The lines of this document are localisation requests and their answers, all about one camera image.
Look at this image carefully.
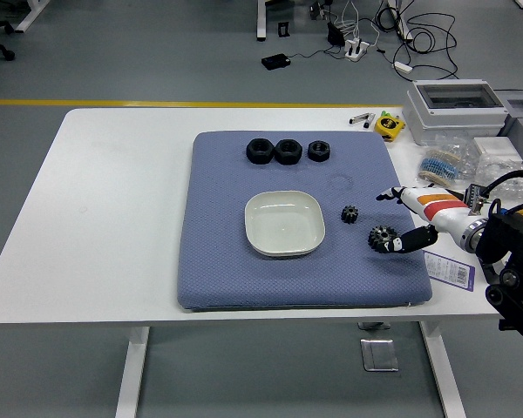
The white power strip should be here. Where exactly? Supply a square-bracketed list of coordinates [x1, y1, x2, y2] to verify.
[344, 37, 370, 62]

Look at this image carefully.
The silver black marker pen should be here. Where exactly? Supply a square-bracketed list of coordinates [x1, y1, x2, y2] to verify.
[348, 112, 376, 130]

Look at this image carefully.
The white orange robot right hand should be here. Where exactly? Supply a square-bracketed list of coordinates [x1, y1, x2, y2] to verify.
[376, 185, 479, 254]

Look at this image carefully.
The purple label card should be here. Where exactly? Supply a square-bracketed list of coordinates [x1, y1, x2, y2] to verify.
[422, 250, 477, 292]

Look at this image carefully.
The black charger brick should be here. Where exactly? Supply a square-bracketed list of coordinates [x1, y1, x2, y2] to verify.
[326, 21, 345, 47]

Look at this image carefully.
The black power adapter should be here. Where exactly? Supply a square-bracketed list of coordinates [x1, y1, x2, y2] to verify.
[261, 53, 292, 71]

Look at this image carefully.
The yellow floor tape line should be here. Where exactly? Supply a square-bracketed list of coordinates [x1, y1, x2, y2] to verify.
[0, 98, 404, 109]

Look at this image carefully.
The large black hex nut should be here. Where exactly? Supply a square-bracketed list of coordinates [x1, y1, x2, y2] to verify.
[273, 138, 303, 166]
[245, 138, 275, 165]

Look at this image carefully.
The small black hex nut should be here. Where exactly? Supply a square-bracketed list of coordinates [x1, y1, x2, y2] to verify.
[307, 139, 331, 163]

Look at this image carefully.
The metal floor plate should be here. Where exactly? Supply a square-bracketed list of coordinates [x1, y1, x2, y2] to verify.
[359, 338, 399, 373]

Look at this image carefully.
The blue-grey padded mat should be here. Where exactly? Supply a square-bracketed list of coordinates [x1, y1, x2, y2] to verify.
[177, 130, 433, 312]

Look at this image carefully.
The blue resistor tape roll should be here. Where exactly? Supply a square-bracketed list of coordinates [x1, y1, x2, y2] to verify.
[418, 147, 461, 189]

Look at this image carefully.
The white desk leg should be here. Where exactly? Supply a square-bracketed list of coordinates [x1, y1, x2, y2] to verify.
[15, 0, 52, 34]
[255, 0, 270, 43]

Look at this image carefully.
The grey electrical enclosure box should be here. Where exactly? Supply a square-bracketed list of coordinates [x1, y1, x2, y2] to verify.
[402, 78, 511, 146]

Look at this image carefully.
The white table leg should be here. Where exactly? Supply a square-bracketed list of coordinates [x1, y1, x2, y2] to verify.
[114, 326, 151, 418]
[419, 320, 467, 418]

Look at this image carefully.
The white square dish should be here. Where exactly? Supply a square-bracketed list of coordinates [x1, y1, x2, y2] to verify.
[243, 190, 326, 259]

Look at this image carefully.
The black floor cable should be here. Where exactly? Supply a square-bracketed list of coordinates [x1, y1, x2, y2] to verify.
[377, 0, 459, 82]

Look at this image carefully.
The large black gear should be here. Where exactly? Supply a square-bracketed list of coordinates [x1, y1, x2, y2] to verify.
[368, 225, 397, 254]

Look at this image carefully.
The yellow tape measure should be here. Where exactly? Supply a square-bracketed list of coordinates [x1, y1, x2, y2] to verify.
[373, 111, 406, 142]

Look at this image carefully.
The clear plastic bag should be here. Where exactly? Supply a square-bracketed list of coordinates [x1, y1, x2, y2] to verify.
[426, 132, 480, 175]
[472, 154, 523, 201]

